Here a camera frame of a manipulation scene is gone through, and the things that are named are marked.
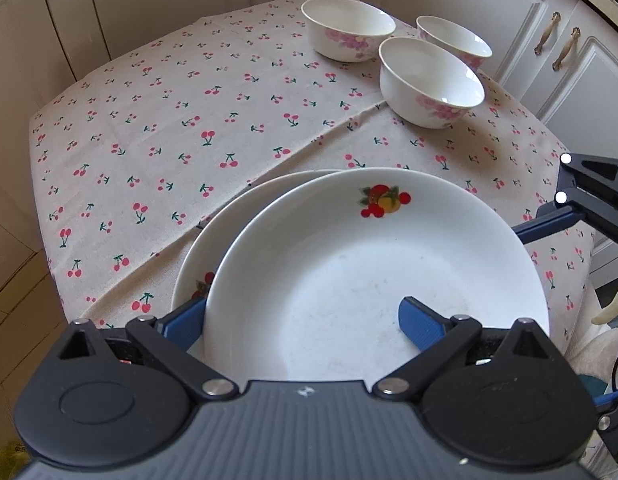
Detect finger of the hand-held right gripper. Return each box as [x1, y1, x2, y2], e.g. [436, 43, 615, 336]
[593, 392, 618, 467]
[511, 152, 618, 251]

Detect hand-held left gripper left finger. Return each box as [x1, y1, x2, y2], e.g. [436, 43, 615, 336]
[56, 297, 240, 404]

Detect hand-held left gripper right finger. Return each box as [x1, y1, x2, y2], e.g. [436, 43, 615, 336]
[371, 296, 558, 403]

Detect white fruit print plate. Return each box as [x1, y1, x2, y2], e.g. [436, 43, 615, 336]
[170, 169, 340, 351]
[203, 167, 550, 384]

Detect white pink floral bowl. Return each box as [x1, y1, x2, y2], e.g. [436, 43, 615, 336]
[300, 0, 398, 64]
[378, 36, 486, 130]
[415, 15, 494, 72]

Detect person's right hand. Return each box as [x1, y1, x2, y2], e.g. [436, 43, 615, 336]
[591, 283, 618, 329]

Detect person's white fleece clothing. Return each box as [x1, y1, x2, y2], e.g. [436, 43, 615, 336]
[569, 327, 618, 377]

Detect cherry print tablecloth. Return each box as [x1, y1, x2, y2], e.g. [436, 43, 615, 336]
[29, 0, 598, 342]

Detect bronze cabinet handle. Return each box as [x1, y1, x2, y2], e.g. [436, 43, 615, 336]
[533, 11, 561, 57]
[552, 27, 581, 72]

